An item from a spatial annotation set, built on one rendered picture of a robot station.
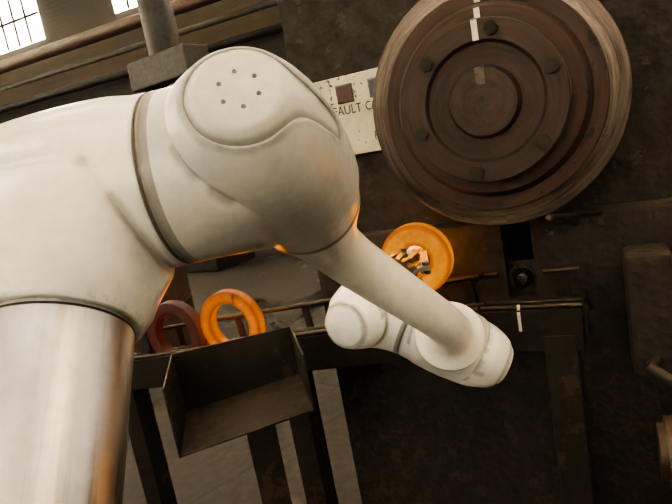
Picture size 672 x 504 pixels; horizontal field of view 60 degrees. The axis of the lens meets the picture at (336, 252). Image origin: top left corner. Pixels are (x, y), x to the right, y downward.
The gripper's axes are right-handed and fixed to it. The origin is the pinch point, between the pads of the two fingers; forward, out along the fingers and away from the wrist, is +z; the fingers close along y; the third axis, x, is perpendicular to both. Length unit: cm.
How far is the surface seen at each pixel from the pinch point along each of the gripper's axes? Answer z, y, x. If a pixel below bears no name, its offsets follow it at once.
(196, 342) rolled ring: -2, -63, -18
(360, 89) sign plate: 12.1, -9.9, 35.8
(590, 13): -1, 38, 39
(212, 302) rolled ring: -1, -56, -8
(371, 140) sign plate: 11.5, -9.3, 24.2
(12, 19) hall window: 620, -795, 290
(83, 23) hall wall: 623, -655, 249
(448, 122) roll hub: -9.2, 13.3, 25.9
